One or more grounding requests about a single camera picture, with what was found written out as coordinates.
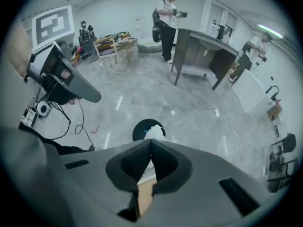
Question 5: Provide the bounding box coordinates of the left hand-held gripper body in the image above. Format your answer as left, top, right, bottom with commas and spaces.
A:
20, 5, 80, 128

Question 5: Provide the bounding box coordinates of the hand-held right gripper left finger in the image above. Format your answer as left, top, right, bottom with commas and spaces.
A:
58, 138, 152, 227

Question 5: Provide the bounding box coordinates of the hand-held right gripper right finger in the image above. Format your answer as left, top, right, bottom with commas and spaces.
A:
138, 138, 289, 227

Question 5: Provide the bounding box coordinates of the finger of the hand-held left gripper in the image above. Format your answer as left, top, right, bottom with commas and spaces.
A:
50, 41, 102, 103

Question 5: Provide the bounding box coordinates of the black waste bin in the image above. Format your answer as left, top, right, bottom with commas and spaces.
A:
132, 118, 168, 142

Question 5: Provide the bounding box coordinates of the person's left forearm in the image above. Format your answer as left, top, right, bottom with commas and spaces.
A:
9, 22, 33, 78

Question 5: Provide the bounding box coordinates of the round wooden glass coffee table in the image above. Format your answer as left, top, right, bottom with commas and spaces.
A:
137, 161, 158, 217

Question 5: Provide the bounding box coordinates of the person's left hand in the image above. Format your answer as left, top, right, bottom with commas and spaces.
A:
60, 69, 78, 106

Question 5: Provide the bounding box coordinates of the light wooden chair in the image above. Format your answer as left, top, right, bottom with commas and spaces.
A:
93, 37, 119, 71

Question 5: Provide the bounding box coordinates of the light wooden table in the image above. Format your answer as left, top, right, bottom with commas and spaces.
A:
109, 37, 139, 64

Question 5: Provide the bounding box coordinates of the grey floor cushion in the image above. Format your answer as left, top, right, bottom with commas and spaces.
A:
137, 40, 163, 53

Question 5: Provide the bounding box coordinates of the black chair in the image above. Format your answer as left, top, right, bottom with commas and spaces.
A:
266, 133, 300, 194

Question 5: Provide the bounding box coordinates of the cardboard box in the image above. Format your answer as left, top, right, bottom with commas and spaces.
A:
267, 103, 283, 121

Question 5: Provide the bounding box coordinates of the white box cabinet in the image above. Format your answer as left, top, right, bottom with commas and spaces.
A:
232, 68, 276, 114

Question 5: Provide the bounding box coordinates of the dark brown desk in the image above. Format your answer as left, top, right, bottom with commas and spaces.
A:
170, 27, 239, 91

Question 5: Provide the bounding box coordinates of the white plastic bottle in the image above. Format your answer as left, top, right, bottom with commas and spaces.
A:
211, 19, 220, 39

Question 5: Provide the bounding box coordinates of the black desktop appliance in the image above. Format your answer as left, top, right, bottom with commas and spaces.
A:
217, 25, 226, 42

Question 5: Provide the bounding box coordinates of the long ceiling light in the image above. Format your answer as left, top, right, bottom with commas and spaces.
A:
258, 23, 284, 39

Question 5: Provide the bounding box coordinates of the thin black cable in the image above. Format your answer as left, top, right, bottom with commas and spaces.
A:
48, 100, 96, 152

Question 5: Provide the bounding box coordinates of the long white cable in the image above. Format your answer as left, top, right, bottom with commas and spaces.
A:
95, 68, 268, 156

